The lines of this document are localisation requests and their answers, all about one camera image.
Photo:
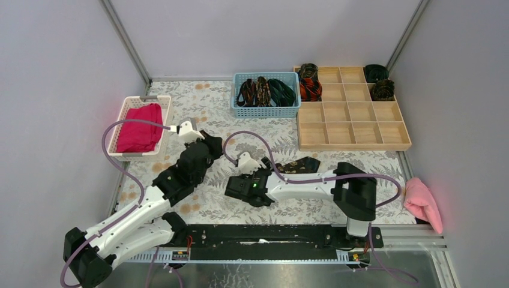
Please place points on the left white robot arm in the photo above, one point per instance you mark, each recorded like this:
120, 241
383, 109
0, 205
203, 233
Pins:
92, 254

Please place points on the rolled dark green tie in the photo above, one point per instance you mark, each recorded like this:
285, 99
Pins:
375, 72

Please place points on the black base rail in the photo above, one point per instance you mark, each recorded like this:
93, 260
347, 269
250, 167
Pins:
270, 242

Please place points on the blue plastic basket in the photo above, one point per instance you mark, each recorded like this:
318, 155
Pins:
289, 78

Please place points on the dark floral necktie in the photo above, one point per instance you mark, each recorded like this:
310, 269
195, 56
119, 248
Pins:
300, 166

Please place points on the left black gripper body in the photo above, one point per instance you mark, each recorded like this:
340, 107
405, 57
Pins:
207, 145

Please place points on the pink cloth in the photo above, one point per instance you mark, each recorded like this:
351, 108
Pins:
419, 201

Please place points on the rolled orange black tie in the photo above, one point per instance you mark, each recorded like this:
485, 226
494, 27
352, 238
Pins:
310, 90

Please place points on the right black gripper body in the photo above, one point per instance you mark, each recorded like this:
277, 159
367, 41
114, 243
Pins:
243, 176

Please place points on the dark green tie in basket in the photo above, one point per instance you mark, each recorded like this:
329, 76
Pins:
281, 95

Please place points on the floral table mat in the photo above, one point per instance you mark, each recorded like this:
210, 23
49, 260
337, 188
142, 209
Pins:
209, 104

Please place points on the rolled olive patterned tie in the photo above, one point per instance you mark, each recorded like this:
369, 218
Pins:
383, 90

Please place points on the white plastic basket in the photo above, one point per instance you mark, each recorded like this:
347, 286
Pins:
165, 103

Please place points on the brown patterned tie in basket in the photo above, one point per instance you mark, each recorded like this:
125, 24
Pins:
263, 93

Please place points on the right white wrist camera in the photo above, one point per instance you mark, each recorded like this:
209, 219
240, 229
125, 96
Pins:
246, 164

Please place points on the grey slotted cable duct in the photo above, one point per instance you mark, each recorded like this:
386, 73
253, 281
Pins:
340, 258

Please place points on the rolled dark striped tie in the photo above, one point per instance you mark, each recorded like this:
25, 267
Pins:
308, 71

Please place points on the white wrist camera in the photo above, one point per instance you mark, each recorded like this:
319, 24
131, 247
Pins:
187, 131
246, 164

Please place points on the red folded cloth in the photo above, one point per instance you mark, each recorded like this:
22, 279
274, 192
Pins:
140, 137

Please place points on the wooden compartment tray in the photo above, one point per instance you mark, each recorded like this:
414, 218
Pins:
347, 119

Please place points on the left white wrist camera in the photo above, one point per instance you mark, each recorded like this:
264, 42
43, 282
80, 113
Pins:
187, 131

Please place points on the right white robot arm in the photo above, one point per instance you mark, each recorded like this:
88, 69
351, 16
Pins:
351, 189

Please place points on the brown striped tie in basket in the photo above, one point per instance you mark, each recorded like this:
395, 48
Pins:
247, 94

